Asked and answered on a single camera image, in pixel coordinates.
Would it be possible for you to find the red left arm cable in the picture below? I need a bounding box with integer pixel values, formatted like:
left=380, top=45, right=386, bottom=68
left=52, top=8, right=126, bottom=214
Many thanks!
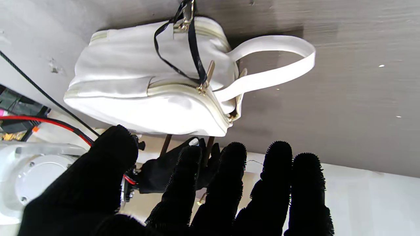
left=0, top=115, right=137, bottom=185

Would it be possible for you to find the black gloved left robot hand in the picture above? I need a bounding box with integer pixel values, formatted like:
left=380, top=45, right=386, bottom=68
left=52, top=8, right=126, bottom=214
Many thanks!
left=18, top=125, right=334, bottom=236

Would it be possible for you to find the brown wooden necklace stand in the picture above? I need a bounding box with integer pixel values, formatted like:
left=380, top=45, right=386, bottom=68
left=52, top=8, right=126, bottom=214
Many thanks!
left=160, top=135, right=216, bottom=164

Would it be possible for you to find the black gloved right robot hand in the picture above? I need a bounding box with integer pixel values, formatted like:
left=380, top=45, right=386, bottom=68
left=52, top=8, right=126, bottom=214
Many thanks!
left=138, top=138, right=221, bottom=194

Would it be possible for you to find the cream white zipper bag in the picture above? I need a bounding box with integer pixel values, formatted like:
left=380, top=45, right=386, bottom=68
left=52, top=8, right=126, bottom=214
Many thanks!
left=64, top=0, right=316, bottom=137

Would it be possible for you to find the black braided cable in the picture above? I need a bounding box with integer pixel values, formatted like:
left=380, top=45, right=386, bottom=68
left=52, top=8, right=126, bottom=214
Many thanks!
left=0, top=51, right=100, bottom=137

